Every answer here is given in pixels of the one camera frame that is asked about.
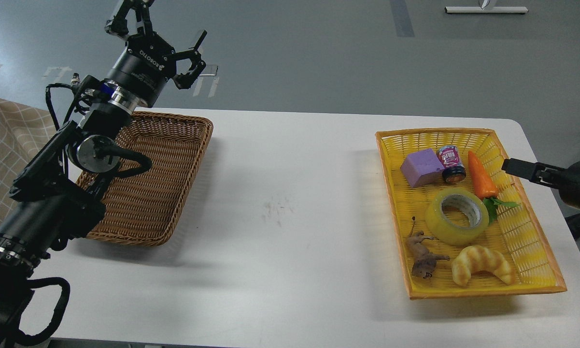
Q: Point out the toy croissant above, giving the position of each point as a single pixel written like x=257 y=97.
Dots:
x=475 y=259

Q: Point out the yellow plastic basket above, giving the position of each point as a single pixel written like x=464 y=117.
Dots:
x=516 y=233

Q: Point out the yellow tape roll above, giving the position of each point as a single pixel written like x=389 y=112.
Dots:
x=456 y=216

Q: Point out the brown wicker basket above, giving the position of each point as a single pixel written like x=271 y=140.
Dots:
x=144 y=210

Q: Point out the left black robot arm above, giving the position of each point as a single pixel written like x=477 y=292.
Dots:
x=59 y=192

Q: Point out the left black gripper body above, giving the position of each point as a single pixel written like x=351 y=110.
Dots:
x=144 y=67

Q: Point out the toy carrot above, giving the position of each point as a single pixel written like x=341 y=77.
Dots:
x=485 y=189

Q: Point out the purple block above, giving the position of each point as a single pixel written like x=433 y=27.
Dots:
x=422 y=168

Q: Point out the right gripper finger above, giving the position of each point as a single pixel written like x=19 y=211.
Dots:
x=537 y=172

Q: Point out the beige checkered cloth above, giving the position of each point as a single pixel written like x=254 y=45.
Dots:
x=24 y=130

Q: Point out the toy lion figure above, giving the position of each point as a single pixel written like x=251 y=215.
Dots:
x=425 y=261

